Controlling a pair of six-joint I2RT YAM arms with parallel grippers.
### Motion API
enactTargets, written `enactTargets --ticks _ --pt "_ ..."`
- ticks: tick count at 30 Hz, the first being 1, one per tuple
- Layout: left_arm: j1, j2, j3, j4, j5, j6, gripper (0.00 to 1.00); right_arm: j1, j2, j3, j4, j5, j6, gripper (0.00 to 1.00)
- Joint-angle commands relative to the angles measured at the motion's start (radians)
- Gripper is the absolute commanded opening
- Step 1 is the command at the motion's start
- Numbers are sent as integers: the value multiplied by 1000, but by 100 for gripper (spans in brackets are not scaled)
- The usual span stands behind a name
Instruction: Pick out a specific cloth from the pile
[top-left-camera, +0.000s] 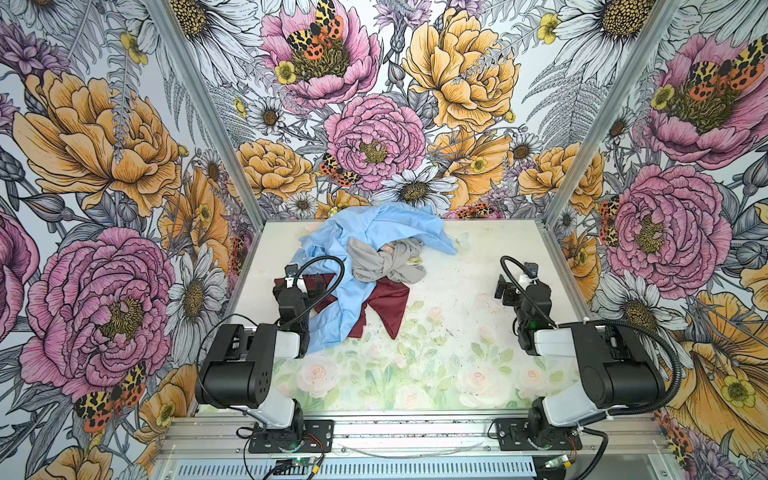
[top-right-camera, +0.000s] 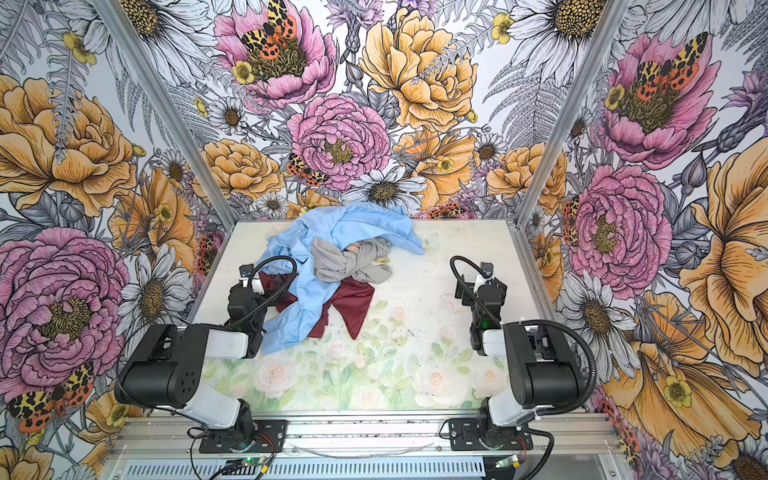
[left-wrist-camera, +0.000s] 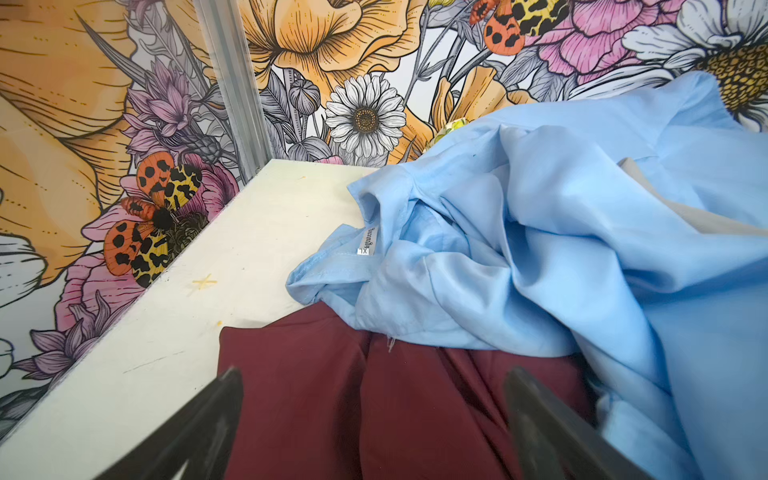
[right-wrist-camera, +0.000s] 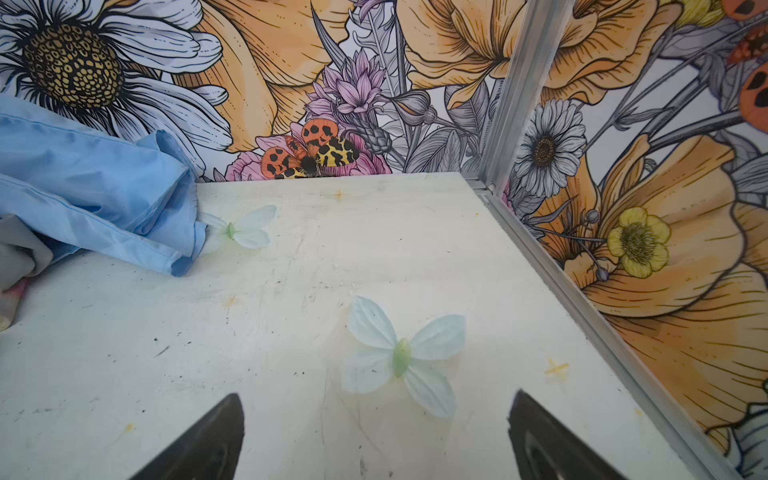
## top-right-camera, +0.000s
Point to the left corner aluminium post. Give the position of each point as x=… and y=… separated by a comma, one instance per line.
x=128, y=42

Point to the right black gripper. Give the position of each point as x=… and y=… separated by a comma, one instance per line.
x=486, y=274

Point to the right corner aluminium post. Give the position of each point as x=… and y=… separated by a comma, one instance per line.
x=599, y=48

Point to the maroon cloth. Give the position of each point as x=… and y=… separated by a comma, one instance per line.
x=351, y=300

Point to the grey cloth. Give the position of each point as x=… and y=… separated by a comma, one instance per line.
x=332, y=264

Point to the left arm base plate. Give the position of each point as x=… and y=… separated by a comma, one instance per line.
x=265, y=436

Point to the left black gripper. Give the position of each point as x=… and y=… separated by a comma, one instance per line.
x=248, y=274

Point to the aluminium front rail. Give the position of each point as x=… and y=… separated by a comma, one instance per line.
x=371, y=445

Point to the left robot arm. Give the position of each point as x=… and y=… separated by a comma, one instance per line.
x=164, y=371

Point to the corner aluminium post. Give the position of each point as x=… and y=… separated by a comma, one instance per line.
x=128, y=42
x=599, y=48

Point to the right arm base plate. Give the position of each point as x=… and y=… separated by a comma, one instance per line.
x=464, y=434

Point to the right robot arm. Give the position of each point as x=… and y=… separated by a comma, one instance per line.
x=551, y=369

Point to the light blue shirt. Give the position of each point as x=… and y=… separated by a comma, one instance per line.
x=341, y=226

